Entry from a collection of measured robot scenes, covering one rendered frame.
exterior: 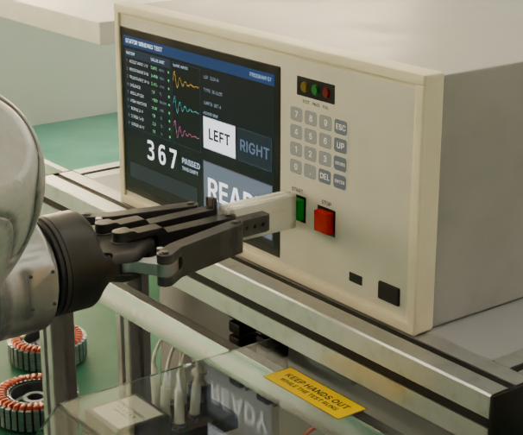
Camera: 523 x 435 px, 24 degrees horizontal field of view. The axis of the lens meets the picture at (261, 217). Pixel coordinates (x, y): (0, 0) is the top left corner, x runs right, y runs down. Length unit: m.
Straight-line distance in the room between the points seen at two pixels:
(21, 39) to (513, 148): 5.27
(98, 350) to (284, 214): 0.85
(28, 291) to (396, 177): 0.29
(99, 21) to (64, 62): 4.46
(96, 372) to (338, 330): 0.82
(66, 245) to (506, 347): 0.34
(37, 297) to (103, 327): 1.04
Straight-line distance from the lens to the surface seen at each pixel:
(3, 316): 0.88
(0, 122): 0.69
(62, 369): 1.45
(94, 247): 0.92
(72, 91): 6.37
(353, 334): 0.99
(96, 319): 1.96
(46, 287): 0.89
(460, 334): 0.99
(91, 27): 1.88
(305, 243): 1.06
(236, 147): 1.12
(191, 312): 1.47
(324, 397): 0.99
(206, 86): 1.14
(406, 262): 0.97
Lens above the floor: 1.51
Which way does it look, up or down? 18 degrees down
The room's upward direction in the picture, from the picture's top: straight up
